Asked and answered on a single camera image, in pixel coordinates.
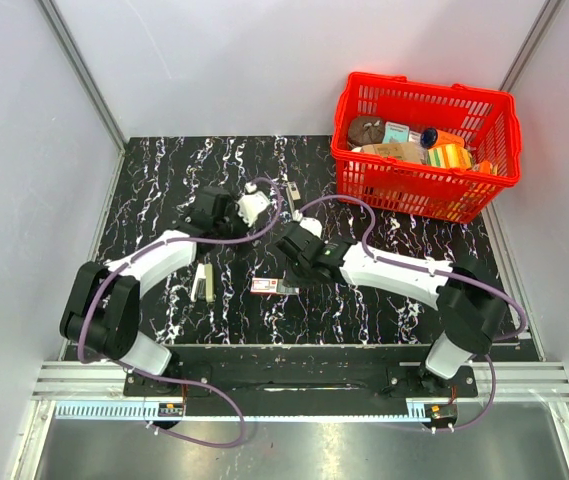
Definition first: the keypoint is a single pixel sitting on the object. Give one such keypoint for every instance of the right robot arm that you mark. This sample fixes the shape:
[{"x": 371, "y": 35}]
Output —
[{"x": 470, "y": 310}]

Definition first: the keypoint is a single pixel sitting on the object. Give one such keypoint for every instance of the white stapler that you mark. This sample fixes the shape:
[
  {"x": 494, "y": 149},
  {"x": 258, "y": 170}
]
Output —
[{"x": 203, "y": 285}]

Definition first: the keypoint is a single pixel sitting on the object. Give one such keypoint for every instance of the cardboard box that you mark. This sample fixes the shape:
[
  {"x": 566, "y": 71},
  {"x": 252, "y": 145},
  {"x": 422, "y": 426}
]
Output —
[{"x": 407, "y": 152}]

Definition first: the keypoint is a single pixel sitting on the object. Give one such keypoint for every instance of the teal small box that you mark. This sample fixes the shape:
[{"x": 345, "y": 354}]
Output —
[{"x": 395, "y": 133}]

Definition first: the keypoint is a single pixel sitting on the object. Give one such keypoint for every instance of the grey staple magazine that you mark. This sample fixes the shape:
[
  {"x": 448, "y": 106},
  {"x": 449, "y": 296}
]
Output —
[{"x": 294, "y": 200}]

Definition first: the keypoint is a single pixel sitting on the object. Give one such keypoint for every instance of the green orange box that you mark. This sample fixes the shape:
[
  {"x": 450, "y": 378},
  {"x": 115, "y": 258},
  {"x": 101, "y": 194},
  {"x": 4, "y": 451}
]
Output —
[{"x": 450, "y": 156}]

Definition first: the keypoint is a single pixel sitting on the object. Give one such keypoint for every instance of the red plastic basket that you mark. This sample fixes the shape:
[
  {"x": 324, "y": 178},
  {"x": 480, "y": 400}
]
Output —
[{"x": 486, "y": 119}]

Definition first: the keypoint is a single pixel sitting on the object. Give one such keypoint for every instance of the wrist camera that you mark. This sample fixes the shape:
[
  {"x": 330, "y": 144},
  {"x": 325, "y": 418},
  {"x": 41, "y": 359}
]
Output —
[
  {"x": 252, "y": 204},
  {"x": 312, "y": 225}
]

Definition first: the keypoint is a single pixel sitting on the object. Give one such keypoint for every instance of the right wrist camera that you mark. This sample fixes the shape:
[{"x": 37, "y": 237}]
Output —
[{"x": 312, "y": 225}]

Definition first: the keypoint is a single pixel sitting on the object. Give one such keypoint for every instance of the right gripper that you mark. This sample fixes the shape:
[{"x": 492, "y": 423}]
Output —
[{"x": 292, "y": 280}]

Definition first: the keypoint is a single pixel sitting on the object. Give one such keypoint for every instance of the white cable duct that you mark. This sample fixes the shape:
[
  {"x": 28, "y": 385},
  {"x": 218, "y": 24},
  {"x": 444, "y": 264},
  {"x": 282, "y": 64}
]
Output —
[{"x": 119, "y": 410}]

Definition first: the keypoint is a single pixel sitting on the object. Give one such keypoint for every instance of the aluminium rail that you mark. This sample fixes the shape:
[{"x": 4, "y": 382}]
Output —
[{"x": 505, "y": 382}]

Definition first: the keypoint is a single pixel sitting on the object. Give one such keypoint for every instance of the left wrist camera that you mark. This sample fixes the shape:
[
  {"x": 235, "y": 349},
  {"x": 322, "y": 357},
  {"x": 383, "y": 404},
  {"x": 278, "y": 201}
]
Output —
[{"x": 252, "y": 204}]

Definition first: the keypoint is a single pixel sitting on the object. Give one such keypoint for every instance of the staple box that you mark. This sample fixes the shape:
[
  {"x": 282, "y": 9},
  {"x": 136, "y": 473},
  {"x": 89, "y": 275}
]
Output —
[{"x": 272, "y": 286}]

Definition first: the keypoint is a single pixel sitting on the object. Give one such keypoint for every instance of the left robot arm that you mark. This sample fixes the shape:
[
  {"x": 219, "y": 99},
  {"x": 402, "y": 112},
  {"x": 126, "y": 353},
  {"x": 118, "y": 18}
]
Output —
[{"x": 102, "y": 312}]

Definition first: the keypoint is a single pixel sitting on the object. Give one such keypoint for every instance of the blue capped orange bottle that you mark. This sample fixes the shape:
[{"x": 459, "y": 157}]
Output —
[{"x": 433, "y": 138}]

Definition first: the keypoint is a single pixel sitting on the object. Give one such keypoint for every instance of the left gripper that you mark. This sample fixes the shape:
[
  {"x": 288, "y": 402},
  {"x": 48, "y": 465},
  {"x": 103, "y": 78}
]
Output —
[{"x": 232, "y": 211}]

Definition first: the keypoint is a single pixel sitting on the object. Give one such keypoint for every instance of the brown round item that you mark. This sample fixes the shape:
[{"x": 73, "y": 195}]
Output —
[{"x": 364, "y": 130}]

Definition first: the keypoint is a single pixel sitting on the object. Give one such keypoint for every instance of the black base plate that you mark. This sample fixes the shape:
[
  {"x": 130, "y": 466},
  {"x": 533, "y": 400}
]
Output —
[{"x": 390, "y": 379}]

